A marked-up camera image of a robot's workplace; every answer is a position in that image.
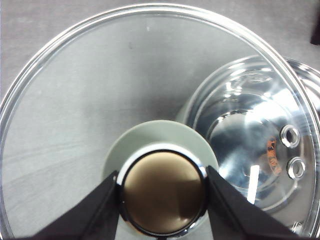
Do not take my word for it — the green electric steamer pot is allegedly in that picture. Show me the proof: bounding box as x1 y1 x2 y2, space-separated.
177 55 320 231

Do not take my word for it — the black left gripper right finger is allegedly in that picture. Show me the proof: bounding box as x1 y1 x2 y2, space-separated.
207 166 301 240

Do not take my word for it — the black dish rack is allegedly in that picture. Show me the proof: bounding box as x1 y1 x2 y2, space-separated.
310 2 320 46

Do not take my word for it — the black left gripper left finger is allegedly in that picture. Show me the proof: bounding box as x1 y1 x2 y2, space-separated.
33 171 120 240

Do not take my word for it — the glass steamer lid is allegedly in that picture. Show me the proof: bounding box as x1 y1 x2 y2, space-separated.
0 3 320 240

